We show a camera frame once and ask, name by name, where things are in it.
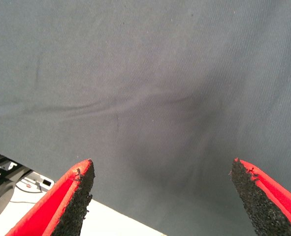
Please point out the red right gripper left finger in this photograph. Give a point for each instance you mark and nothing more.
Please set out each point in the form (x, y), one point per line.
(54, 209)

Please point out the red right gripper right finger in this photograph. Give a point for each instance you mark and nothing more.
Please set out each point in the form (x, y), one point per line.
(270, 209)

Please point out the white device box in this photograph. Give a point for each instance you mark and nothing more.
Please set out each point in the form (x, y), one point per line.
(40, 183)

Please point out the dark grey table cloth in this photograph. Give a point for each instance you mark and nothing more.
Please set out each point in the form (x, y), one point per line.
(145, 73)

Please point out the black base frame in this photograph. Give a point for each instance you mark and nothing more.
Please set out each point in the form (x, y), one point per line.
(2, 169)

